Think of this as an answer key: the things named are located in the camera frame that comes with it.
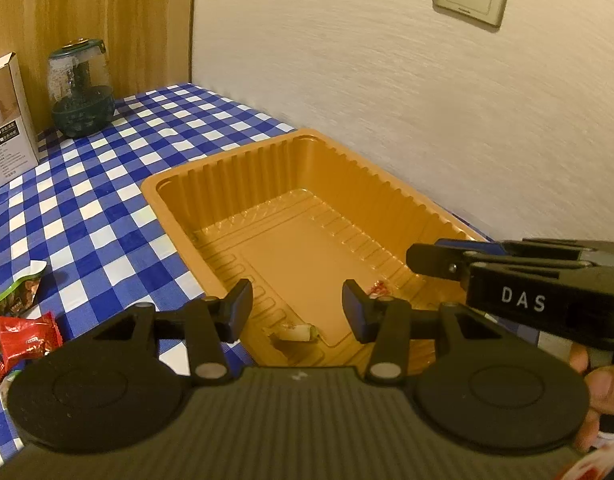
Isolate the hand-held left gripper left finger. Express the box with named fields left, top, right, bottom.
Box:
left=92, top=279, right=254, bottom=384

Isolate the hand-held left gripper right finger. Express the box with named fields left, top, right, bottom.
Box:
left=341, top=279, right=510, bottom=385

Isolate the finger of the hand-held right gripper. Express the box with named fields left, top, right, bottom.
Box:
left=434, top=237, right=595, bottom=263
left=406, top=243, right=472, bottom=287

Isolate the white candy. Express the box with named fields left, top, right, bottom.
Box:
left=264, top=324, right=320, bottom=347

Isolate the orange plastic tray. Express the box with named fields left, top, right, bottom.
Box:
left=141, top=128, right=493, bottom=368

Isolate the person's right hand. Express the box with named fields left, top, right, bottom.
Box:
left=568, top=342, right=614, bottom=454

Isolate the blue white checkered tablecloth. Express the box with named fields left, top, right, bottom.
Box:
left=0, top=84, right=570, bottom=467

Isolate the large red snack packet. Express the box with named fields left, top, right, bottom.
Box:
left=0, top=311, right=64, bottom=361

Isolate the green white snack packet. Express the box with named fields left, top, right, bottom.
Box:
left=0, top=261, right=48, bottom=318

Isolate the glass jar with green lid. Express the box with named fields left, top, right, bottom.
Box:
left=47, top=38, right=115, bottom=139

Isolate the white cardboard box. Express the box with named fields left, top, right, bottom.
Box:
left=0, top=52, right=40, bottom=197

